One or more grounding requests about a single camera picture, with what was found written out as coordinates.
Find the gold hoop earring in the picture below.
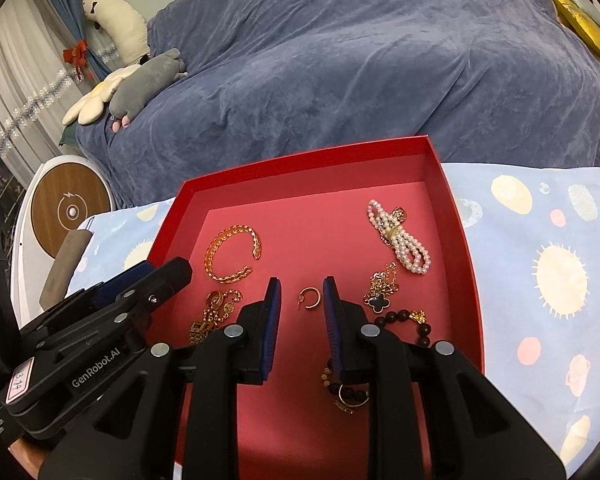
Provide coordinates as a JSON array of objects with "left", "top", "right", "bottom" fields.
[{"left": 296, "top": 287, "right": 324, "bottom": 312}]

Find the dark wooden bead bracelet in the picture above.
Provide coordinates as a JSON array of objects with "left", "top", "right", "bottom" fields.
[{"left": 322, "top": 309, "right": 434, "bottom": 397}]

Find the white pearl bracelet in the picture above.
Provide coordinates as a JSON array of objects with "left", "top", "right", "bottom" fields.
[{"left": 367, "top": 198, "right": 433, "bottom": 276}]

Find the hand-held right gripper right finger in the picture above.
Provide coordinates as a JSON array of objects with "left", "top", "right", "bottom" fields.
[{"left": 322, "top": 275, "right": 566, "bottom": 480}]

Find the gold ring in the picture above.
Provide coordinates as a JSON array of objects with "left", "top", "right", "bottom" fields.
[{"left": 333, "top": 388, "right": 370, "bottom": 415}]

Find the gold coin pendant necklace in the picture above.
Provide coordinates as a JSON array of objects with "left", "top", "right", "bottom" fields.
[{"left": 188, "top": 288, "right": 244, "bottom": 347}]

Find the red cardboard box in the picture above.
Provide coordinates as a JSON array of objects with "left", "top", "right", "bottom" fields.
[{"left": 145, "top": 134, "right": 486, "bottom": 480}]

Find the gold chain bracelet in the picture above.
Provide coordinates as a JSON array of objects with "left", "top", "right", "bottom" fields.
[{"left": 203, "top": 224, "right": 265, "bottom": 285}]

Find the white long plush toy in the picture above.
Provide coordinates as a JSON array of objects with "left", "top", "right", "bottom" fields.
[{"left": 82, "top": 0, "right": 151, "bottom": 69}]

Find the silver bead curtain string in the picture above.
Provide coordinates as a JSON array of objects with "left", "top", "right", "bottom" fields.
[{"left": 0, "top": 44, "right": 122, "bottom": 152}]

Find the red bow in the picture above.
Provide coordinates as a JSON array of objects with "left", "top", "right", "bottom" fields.
[{"left": 62, "top": 39, "right": 89, "bottom": 81}]

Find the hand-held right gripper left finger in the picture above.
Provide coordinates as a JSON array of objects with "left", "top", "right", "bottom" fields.
[{"left": 40, "top": 276, "right": 283, "bottom": 480}]

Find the blue covered sofa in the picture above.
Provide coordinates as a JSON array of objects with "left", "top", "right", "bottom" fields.
[{"left": 74, "top": 0, "right": 600, "bottom": 212}]

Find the black clover pendant necklace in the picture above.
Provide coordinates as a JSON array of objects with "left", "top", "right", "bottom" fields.
[{"left": 363, "top": 261, "right": 401, "bottom": 316}]

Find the cream flower cushion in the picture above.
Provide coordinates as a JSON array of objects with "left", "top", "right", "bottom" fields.
[{"left": 62, "top": 64, "right": 144, "bottom": 126}]

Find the gold cushion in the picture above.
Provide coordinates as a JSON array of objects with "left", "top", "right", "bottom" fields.
[{"left": 547, "top": 0, "right": 600, "bottom": 74}]

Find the gray plush toy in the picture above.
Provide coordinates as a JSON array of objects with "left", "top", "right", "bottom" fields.
[{"left": 108, "top": 48, "right": 189, "bottom": 134}]

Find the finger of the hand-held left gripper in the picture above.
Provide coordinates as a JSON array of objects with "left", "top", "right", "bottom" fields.
[
  {"left": 79, "top": 261, "right": 157, "bottom": 308},
  {"left": 19, "top": 256, "right": 194, "bottom": 350}
]

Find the white curtain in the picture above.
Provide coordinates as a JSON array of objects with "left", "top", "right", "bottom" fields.
[{"left": 0, "top": 0, "right": 102, "bottom": 172}]

